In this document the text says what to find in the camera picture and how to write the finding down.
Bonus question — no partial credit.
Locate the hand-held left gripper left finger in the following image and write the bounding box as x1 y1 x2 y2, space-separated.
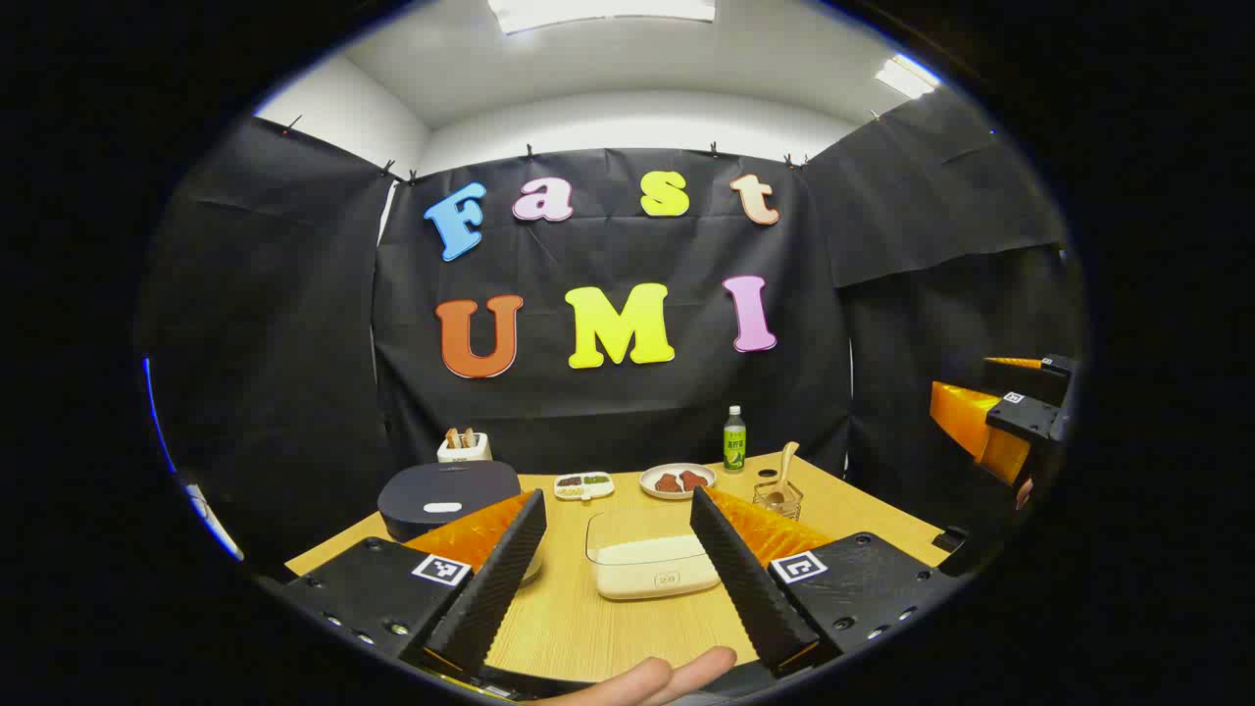
279 488 548 682

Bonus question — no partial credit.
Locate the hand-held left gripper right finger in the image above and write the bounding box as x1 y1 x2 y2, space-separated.
689 485 962 680

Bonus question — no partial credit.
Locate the clear wire chopstick holder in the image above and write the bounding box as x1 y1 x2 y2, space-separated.
753 479 805 521

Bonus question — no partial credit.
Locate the cream rice container clear lid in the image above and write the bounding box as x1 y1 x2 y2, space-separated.
585 508 724 601

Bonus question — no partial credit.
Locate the dark lid silver rice cooker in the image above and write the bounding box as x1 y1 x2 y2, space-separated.
377 460 545 586

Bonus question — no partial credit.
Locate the wooden spoon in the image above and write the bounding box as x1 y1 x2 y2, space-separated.
765 441 801 511

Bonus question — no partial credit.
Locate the white round plate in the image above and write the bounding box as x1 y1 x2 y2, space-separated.
639 463 718 501

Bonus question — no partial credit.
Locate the black table edge clamp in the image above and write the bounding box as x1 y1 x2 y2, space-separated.
931 527 1011 580

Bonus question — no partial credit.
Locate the white toaster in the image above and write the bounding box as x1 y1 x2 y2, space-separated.
436 428 493 464

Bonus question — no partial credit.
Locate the white divided snack dish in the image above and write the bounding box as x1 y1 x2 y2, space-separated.
553 473 616 502

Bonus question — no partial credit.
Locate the black backdrop cloth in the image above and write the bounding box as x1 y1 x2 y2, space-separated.
142 86 1084 575

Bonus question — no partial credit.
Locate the large ceiling light panel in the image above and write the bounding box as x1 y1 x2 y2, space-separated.
487 0 717 35

